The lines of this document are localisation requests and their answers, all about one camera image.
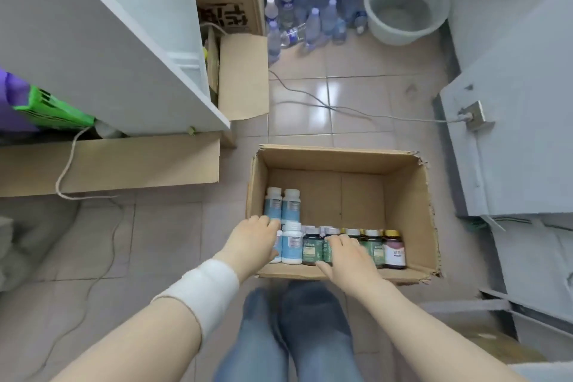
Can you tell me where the group of clear water bottles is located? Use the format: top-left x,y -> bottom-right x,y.
263,0 -> 370,67

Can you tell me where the flat long cardboard box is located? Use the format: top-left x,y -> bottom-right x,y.
0,132 -> 223,199

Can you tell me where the white blue-label bottle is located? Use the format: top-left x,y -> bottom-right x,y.
265,187 -> 283,222
281,188 -> 301,224
270,229 -> 284,264
282,222 -> 304,266

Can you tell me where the person's right forearm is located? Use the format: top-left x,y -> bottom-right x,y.
347,280 -> 531,382

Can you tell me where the metal wall socket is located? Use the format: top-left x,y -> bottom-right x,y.
457,100 -> 496,130

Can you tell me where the thin black cable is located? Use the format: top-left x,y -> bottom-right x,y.
24,197 -> 127,380

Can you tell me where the white power cable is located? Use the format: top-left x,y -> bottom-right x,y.
268,68 -> 468,124

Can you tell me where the person's leg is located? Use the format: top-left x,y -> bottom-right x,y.
214,287 -> 290,382
278,281 -> 367,382

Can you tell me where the beige string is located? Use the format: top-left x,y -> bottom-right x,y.
55,127 -> 120,201

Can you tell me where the maroon bottle with gold cap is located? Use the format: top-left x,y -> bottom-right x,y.
383,229 -> 407,270

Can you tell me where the person's left leg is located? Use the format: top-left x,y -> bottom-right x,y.
214,287 -> 290,382

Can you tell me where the white plastic bucket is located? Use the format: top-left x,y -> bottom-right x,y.
363,0 -> 451,47

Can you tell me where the grey metal frame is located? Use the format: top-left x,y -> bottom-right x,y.
478,212 -> 573,353

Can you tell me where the person's right hand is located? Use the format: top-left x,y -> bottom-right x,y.
315,234 -> 386,298

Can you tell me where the open brown cardboard box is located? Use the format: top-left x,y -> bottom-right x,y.
246,144 -> 442,287

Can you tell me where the green printed packet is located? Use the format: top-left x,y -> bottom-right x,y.
13,85 -> 96,130

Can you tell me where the person's left forearm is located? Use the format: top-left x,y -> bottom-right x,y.
51,258 -> 242,382

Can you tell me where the white wrist bandage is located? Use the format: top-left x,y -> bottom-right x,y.
151,258 -> 241,347

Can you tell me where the white cabinet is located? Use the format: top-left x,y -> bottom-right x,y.
0,0 -> 232,139

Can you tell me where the cardboard box with open flap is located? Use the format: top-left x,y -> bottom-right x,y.
205,32 -> 270,124

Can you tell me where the person's right leg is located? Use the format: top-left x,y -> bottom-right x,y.
278,281 -> 367,382

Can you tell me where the person's left hand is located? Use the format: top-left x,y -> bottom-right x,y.
214,215 -> 282,285

